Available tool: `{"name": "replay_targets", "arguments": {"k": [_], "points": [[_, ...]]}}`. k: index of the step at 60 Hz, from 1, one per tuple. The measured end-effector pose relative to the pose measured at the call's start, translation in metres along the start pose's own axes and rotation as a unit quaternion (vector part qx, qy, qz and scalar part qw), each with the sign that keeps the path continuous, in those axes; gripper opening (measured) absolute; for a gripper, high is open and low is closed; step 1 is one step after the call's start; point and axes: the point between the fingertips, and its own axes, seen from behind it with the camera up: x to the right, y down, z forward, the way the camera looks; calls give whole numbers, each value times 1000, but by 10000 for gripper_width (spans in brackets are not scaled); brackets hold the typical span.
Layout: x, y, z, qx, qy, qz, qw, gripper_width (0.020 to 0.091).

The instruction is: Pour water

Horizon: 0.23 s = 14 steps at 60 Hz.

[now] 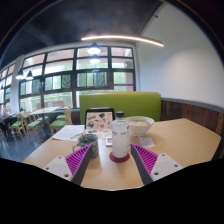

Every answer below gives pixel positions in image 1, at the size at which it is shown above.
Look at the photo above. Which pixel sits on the green upholstered bench backrest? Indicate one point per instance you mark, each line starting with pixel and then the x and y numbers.
pixel 140 103

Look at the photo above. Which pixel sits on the wooden chairs with green seats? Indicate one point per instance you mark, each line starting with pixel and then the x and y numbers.
pixel 33 124

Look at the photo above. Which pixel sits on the sticker-covered black tablet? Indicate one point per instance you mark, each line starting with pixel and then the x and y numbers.
pixel 99 119

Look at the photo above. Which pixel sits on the green speckled white mug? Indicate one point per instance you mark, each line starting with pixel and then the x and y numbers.
pixel 90 140

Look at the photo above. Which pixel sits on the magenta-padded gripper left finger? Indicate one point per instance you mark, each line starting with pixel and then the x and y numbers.
pixel 57 166

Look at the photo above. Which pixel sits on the clear plastic water bottle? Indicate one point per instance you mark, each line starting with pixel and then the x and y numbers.
pixel 120 140

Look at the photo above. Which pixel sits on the white paper sheets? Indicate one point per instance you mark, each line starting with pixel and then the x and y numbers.
pixel 66 132

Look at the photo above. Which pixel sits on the curved linear ceiling light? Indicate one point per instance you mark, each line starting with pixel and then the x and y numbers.
pixel 126 38

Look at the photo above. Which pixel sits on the flat round red coaster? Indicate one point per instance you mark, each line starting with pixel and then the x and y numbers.
pixel 115 159

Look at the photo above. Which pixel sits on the person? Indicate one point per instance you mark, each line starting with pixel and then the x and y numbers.
pixel 4 116

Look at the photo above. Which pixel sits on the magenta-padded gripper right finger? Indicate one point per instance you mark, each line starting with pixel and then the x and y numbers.
pixel 164 165

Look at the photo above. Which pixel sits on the black pendant lamps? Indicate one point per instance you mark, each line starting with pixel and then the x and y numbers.
pixel 94 49

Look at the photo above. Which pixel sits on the wooden dining table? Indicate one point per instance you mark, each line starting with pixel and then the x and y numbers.
pixel 45 110

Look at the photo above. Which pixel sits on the large black-framed window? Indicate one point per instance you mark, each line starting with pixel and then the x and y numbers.
pixel 60 66

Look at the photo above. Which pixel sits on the white footed bowl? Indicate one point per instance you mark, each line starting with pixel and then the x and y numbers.
pixel 141 128

